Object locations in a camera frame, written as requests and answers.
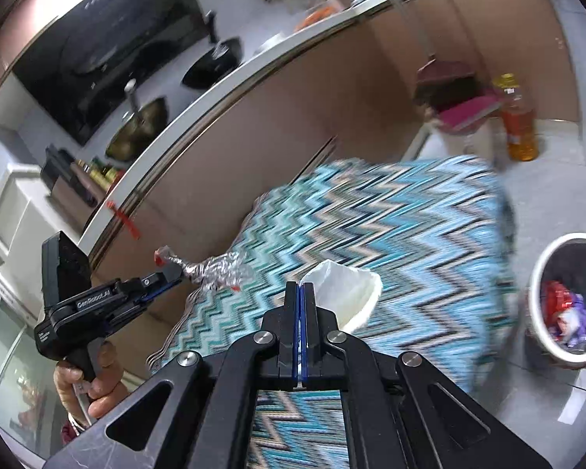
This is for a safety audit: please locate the person's left hand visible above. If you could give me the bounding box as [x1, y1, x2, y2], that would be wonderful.
[54, 339, 130, 433]

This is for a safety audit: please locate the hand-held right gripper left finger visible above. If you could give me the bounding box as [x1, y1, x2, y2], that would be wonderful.
[44, 281, 301, 469]

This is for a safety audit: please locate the black range hood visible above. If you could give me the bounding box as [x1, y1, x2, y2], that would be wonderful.
[12, 0, 211, 146]

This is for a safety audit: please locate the black wok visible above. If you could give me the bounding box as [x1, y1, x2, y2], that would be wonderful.
[182, 10, 244, 90]

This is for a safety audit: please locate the row of seasoning bottles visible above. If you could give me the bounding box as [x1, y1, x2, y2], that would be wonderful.
[75, 156, 123, 181]

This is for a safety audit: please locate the blue zigzag tablecloth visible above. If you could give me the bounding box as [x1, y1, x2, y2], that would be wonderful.
[146, 155, 523, 469]

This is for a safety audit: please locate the grey kitchen countertop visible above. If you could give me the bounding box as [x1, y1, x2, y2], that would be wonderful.
[78, 0, 548, 255]

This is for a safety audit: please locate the white appliance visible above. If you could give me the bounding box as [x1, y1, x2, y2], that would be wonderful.
[0, 163, 50, 274]

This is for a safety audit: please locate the black knife block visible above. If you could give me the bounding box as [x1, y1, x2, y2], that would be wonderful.
[39, 145, 105, 211]

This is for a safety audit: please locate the round white trash bin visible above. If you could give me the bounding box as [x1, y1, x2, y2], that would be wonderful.
[525, 233, 586, 369]

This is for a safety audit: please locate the cooking oil bottle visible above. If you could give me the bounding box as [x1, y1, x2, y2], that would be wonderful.
[493, 73, 539, 162]

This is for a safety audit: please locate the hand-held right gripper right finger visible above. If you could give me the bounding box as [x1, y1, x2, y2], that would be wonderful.
[303, 283, 552, 469]

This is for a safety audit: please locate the dark red long-handled dustpan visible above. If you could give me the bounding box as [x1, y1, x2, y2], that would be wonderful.
[378, 0, 479, 108]

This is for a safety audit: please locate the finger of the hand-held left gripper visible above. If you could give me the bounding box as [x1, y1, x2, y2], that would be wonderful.
[144, 266, 185, 288]
[127, 281, 182, 306]

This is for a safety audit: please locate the red crumpled wrapper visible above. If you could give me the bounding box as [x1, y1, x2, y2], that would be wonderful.
[542, 281, 574, 338]

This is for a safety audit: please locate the orange food bag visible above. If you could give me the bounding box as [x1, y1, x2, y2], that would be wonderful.
[295, 4, 343, 30]

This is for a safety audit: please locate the brown kitchen cabinet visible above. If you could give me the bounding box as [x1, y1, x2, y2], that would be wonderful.
[78, 0, 582, 387]

